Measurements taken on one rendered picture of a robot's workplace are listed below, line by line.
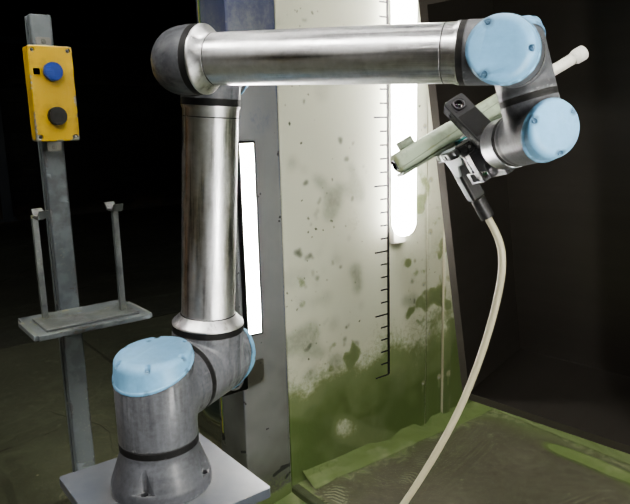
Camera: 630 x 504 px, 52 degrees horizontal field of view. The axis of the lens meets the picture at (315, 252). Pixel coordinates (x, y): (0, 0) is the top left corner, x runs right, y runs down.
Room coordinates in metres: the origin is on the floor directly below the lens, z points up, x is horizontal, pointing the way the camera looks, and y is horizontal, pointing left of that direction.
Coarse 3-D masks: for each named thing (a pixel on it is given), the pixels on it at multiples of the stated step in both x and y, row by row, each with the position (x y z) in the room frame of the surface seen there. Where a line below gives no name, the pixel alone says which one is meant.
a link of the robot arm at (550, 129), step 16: (544, 96) 0.99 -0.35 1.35; (512, 112) 1.01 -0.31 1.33; (528, 112) 0.99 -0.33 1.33; (544, 112) 0.98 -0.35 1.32; (560, 112) 0.98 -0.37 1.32; (496, 128) 1.08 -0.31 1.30; (512, 128) 1.02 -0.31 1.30; (528, 128) 0.98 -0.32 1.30; (544, 128) 0.98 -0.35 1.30; (560, 128) 0.98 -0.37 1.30; (576, 128) 0.99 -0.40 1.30; (496, 144) 1.07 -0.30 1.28; (512, 144) 1.02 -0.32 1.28; (528, 144) 0.98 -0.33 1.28; (544, 144) 0.97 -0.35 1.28; (560, 144) 0.98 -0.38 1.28; (512, 160) 1.06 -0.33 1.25; (528, 160) 1.02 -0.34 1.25; (544, 160) 1.00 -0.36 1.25
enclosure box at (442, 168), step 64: (448, 0) 1.67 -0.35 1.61; (512, 0) 1.93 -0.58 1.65; (576, 0) 1.80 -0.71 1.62; (576, 64) 1.82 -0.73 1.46; (448, 192) 1.83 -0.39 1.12; (512, 192) 2.04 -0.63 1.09; (576, 192) 1.89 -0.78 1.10; (448, 256) 1.83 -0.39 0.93; (512, 256) 2.08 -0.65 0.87; (576, 256) 1.92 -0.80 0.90; (512, 320) 2.09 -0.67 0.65; (576, 320) 1.96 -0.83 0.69; (512, 384) 1.93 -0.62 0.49; (576, 384) 1.87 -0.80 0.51
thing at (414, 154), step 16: (576, 48) 1.41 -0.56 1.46; (560, 64) 1.39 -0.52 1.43; (496, 96) 1.34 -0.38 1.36; (496, 112) 1.33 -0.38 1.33; (448, 128) 1.31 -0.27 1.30; (400, 144) 1.31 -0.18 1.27; (416, 144) 1.29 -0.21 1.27; (432, 144) 1.30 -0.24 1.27; (448, 144) 1.31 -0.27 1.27; (400, 160) 1.28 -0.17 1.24; (416, 160) 1.29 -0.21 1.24; (400, 176) 1.30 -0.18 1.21; (464, 176) 1.31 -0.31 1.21; (464, 192) 1.32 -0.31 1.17; (480, 192) 1.31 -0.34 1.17; (480, 208) 1.30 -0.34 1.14
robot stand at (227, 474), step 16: (208, 448) 1.27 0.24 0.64; (96, 464) 1.22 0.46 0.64; (112, 464) 1.21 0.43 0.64; (224, 464) 1.20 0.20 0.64; (240, 464) 1.20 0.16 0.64; (64, 480) 1.16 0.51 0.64; (80, 480) 1.16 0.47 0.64; (96, 480) 1.15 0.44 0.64; (224, 480) 1.14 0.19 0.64; (240, 480) 1.14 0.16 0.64; (256, 480) 1.14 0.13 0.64; (80, 496) 1.10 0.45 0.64; (96, 496) 1.10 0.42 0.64; (112, 496) 1.10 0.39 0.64; (208, 496) 1.09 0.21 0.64; (224, 496) 1.09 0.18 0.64; (240, 496) 1.09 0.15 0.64; (256, 496) 1.09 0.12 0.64
